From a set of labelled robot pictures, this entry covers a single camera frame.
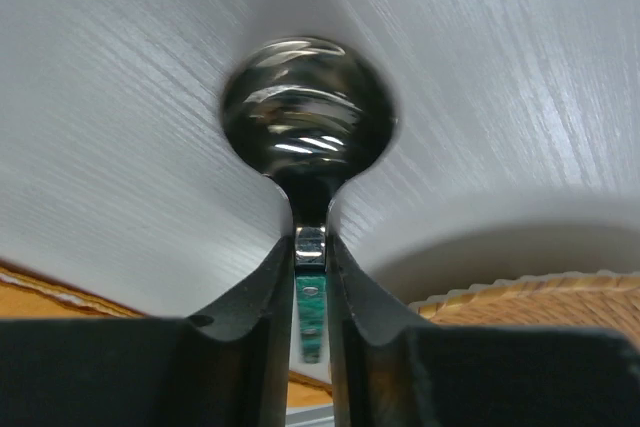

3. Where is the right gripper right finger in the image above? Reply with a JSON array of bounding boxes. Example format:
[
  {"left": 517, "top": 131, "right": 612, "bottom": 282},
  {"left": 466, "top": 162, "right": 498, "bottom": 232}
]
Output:
[{"left": 326, "top": 236, "right": 639, "bottom": 426}]

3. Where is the orange cartoon mouse placemat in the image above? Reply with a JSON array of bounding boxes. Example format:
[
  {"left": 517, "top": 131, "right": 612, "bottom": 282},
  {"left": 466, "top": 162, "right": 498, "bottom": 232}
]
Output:
[{"left": 1, "top": 260, "right": 332, "bottom": 408}]

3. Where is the round woven wicker plate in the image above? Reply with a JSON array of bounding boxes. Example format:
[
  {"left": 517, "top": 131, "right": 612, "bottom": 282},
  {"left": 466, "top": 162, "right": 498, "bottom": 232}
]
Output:
[{"left": 410, "top": 271, "right": 639, "bottom": 342}]

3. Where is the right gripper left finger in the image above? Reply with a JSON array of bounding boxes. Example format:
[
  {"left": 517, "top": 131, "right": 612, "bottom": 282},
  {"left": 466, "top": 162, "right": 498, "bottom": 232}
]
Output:
[{"left": 1, "top": 237, "right": 293, "bottom": 426}]

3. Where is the spoon with teal handle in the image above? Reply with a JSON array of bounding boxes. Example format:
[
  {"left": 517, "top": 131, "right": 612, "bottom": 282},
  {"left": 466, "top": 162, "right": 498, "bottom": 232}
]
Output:
[{"left": 220, "top": 37, "right": 397, "bottom": 364}]

